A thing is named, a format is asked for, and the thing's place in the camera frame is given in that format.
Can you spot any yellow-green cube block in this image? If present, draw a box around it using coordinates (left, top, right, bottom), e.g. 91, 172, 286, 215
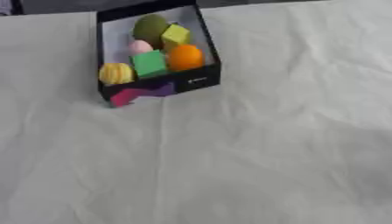
159, 23, 193, 51

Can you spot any green cube block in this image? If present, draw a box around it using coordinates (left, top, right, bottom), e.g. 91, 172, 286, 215
129, 49, 171, 79

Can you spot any purple block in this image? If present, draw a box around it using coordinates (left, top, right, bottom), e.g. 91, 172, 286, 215
148, 82, 178, 97

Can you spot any magenta block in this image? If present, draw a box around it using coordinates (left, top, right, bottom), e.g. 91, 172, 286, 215
108, 87, 157, 109

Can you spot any yellow ribbed toy fruit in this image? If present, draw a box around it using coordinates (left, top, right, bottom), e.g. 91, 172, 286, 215
98, 62, 137, 86

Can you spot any olive green round toy fruit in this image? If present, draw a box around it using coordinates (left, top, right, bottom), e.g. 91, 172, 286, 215
131, 13, 172, 50

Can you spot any pink round toy fruit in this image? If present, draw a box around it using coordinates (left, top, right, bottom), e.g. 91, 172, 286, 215
127, 39, 155, 56

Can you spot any orange round toy fruit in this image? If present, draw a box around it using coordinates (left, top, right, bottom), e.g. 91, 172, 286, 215
165, 44, 207, 73

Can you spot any black box with white inside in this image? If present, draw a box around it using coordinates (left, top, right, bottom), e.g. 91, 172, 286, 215
94, 0, 224, 102

